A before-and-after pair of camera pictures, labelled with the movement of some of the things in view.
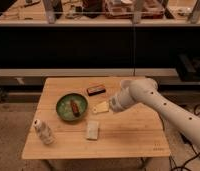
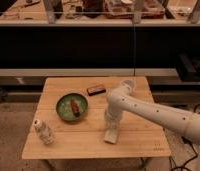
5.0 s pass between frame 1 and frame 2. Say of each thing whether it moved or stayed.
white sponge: moved
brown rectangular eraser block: stayed
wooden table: stayed
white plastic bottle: stayed
